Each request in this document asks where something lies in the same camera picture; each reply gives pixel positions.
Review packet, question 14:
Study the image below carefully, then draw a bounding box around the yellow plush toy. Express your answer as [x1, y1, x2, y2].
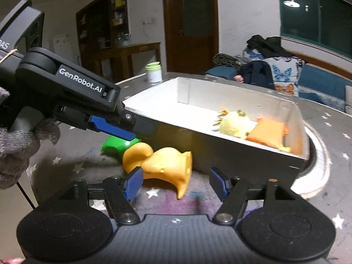
[213, 108, 257, 139]

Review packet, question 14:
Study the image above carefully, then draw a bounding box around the butterfly pattern cushion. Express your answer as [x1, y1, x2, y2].
[243, 49, 305, 97]

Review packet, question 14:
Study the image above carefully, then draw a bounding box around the black clothes pile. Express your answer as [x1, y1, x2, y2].
[246, 35, 293, 59]

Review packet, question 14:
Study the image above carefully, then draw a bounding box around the round table hotplate ring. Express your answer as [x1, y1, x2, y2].
[290, 120, 332, 200]

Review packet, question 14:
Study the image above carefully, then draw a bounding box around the green plastic packet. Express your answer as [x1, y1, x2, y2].
[101, 136, 141, 159]

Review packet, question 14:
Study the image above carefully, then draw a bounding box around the white jar green lid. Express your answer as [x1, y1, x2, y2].
[145, 61, 162, 83]

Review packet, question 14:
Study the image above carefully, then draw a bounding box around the grey star table mat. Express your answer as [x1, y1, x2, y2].
[26, 72, 352, 264]

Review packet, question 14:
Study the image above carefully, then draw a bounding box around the dark wooden door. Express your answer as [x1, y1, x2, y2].
[163, 0, 219, 75]

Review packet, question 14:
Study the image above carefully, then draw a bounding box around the striped dark cloth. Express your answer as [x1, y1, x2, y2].
[212, 53, 250, 69]

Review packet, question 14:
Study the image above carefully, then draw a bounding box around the grey gloved left hand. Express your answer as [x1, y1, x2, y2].
[1, 88, 60, 189]

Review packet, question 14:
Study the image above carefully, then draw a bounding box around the wooden side table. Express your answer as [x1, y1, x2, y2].
[92, 42, 161, 82]

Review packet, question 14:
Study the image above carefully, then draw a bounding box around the dark navy jacket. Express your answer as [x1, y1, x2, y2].
[237, 60, 275, 90]

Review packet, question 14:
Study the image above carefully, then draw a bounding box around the white refrigerator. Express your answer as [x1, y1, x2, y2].
[53, 35, 73, 61]

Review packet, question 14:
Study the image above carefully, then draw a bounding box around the orange plastic packet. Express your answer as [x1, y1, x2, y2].
[246, 117, 291, 153]

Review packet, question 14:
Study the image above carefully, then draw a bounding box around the grey cardboard box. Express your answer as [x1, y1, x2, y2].
[122, 76, 309, 187]

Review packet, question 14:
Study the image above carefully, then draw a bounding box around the dark wooden shelf cabinet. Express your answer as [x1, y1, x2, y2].
[76, 0, 129, 72]

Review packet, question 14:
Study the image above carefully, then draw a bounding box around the dark green window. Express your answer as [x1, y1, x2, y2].
[279, 0, 351, 59]

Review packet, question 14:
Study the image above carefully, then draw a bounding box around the orange rubber duck toy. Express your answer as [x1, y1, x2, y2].
[122, 142, 193, 200]

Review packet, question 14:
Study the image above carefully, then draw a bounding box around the blue sofa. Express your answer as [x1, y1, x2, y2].
[206, 64, 351, 113]

